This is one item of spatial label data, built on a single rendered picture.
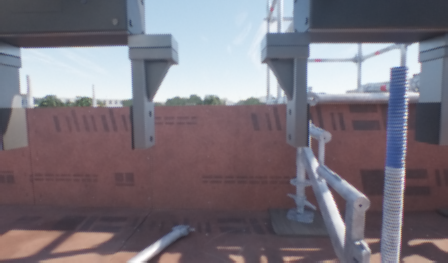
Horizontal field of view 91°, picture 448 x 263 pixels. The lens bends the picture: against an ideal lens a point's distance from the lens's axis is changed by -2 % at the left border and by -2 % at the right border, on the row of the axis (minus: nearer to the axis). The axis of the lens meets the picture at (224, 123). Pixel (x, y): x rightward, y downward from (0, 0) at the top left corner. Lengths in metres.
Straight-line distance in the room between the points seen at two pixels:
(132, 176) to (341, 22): 1.59
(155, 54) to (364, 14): 0.18
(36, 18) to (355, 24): 0.27
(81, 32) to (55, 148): 1.74
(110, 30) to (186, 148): 1.33
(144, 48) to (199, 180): 1.38
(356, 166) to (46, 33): 1.63
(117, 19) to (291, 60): 0.15
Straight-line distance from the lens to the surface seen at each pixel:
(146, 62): 0.22
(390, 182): 0.67
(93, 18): 0.23
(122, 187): 1.75
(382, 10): 0.25
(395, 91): 0.65
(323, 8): 0.22
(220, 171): 1.52
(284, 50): 0.21
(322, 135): 1.05
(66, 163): 1.92
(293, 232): 1.37
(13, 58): 0.30
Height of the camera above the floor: 0.69
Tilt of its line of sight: 4 degrees down
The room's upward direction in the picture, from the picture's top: 1 degrees counter-clockwise
